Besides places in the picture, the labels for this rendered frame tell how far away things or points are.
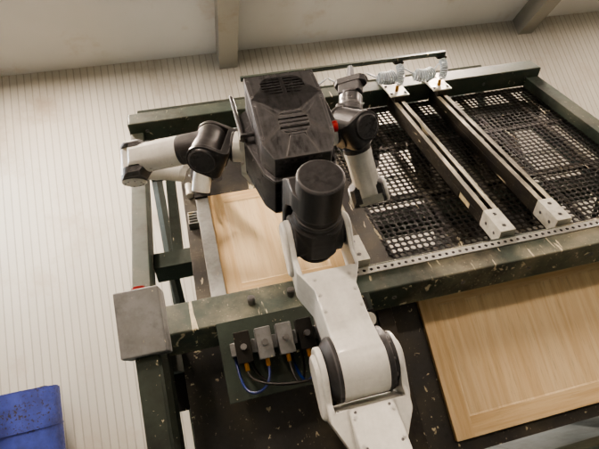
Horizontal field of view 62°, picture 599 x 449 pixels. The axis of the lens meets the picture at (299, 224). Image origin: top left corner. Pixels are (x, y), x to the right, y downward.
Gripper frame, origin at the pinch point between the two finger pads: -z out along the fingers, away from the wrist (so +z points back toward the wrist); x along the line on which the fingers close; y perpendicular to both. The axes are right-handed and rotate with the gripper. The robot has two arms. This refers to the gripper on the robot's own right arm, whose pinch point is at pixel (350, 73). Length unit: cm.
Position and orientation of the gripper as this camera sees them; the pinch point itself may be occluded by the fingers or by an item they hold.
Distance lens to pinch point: 195.4
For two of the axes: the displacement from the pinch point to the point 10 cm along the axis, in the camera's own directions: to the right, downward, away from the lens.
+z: -0.3, 9.3, -3.6
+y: 4.4, 3.4, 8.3
